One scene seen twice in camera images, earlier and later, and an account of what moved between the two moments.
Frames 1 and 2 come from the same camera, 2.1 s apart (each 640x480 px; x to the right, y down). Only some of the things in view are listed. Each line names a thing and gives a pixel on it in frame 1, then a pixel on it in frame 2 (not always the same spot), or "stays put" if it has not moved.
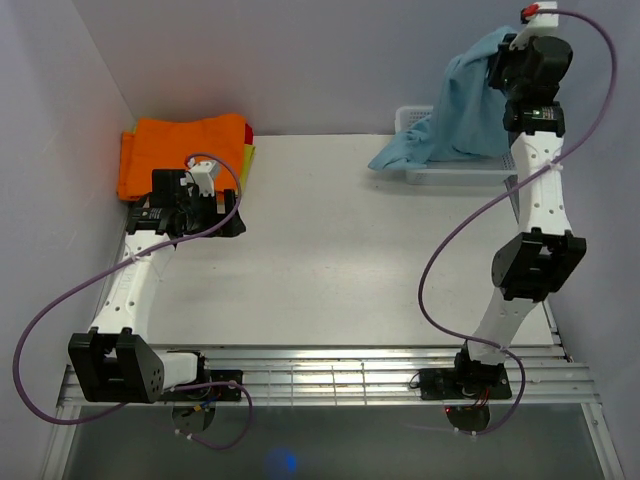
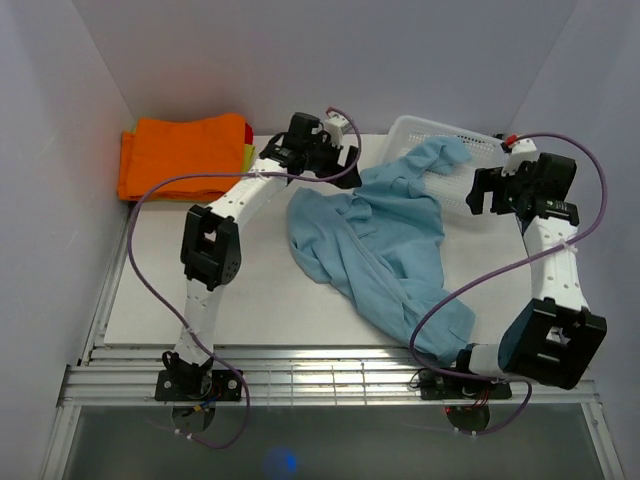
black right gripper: x=502 y=54 to x=484 y=181
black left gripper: x=211 y=202 to x=325 y=142
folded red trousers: x=248 y=134 stays put
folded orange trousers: x=161 y=144 stays put
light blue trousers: x=468 y=118 to x=381 y=242
